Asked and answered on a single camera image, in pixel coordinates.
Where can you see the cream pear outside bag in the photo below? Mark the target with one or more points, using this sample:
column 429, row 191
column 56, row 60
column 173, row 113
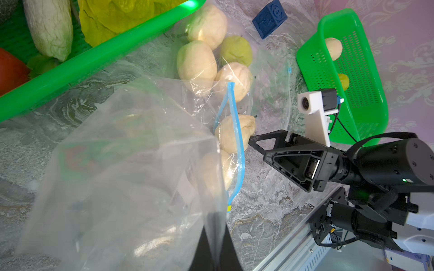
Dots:
column 209, row 24

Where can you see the pale cucumber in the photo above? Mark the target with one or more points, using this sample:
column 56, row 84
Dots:
column 50, row 25

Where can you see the green basket with produce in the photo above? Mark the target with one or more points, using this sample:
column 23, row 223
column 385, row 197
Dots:
column 85, row 61

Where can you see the empty green basket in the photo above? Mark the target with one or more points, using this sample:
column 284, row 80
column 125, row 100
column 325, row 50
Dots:
column 364, row 112

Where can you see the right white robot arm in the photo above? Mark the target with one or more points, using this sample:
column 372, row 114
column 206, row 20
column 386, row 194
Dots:
column 390, row 201

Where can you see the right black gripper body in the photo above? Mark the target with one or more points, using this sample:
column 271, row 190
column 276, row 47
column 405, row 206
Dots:
column 305, row 162

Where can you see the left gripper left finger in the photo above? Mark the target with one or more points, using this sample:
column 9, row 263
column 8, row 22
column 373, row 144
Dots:
column 202, row 260

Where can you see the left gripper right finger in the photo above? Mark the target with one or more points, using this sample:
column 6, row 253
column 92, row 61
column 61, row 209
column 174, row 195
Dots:
column 228, row 257

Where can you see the blue cube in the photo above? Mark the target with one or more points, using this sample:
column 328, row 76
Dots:
column 269, row 18

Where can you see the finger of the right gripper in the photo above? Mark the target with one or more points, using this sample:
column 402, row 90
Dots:
column 276, row 137

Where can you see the yellow-green lettuce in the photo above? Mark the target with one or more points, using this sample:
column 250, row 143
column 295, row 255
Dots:
column 101, row 20

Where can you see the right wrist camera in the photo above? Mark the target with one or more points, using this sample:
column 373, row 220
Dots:
column 318, row 106

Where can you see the cream pear from bag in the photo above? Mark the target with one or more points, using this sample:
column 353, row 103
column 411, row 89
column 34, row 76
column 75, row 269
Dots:
column 227, row 136

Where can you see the red tomato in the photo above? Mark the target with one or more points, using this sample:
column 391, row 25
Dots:
column 14, row 72

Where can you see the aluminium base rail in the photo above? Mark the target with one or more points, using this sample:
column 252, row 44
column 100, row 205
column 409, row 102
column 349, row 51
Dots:
column 298, row 250

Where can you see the green pear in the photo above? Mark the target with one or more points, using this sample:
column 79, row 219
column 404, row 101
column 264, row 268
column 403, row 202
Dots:
column 344, row 81

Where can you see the clear zip-top bag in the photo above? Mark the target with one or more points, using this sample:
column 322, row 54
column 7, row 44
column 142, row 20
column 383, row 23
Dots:
column 270, row 98
column 124, row 191

